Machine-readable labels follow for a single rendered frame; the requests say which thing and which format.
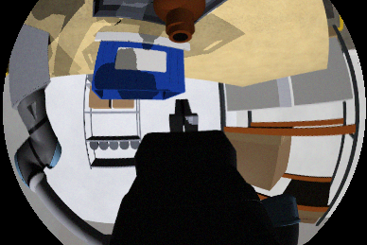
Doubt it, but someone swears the blue plastic crate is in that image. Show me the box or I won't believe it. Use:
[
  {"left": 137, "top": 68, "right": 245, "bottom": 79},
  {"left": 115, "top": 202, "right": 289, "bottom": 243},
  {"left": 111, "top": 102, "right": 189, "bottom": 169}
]
[{"left": 92, "top": 41, "right": 185, "bottom": 100}]

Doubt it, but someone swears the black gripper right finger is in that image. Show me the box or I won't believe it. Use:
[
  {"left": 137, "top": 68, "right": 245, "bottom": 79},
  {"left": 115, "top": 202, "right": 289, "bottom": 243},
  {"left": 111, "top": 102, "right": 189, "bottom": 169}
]
[{"left": 182, "top": 99, "right": 199, "bottom": 131}]

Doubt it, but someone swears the brown bottle with green label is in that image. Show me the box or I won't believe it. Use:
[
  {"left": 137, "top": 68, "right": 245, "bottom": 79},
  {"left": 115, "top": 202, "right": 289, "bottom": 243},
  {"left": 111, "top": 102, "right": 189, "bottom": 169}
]
[{"left": 153, "top": 0, "right": 206, "bottom": 44}]

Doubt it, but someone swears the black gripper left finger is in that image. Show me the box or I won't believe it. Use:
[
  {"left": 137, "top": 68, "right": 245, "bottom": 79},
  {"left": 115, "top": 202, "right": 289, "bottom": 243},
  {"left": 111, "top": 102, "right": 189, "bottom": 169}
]
[{"left": 168, "top": 99, "right": 184, "bottom": 132}]

